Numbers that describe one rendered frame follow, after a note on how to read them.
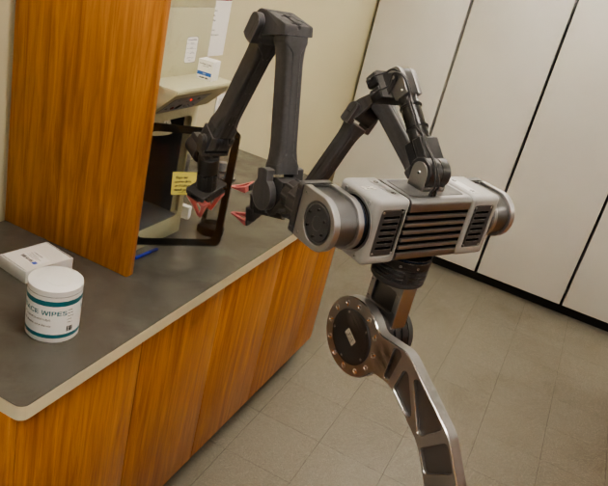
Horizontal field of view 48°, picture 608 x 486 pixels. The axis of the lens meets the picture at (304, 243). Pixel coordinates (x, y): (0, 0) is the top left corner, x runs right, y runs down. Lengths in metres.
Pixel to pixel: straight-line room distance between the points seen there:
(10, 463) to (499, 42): 3.90
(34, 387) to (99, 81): 0.84
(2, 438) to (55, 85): 0.98
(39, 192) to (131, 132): 0.43
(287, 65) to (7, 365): 0.93
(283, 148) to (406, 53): 3.41
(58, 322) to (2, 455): 0.32
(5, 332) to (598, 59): 3.83
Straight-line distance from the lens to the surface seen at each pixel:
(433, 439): 1.53
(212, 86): 2.10
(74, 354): 1.76
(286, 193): 1.50
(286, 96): 1.53
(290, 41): 1.52
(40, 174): 2.22
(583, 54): 4.70
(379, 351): 1.60
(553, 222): 4.89
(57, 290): 1.72
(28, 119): 2.21
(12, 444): 1.70
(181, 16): 2.09
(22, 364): 1.73
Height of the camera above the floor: 1.97
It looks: 24 degrees down
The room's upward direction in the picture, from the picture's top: 14 degrees clockwise
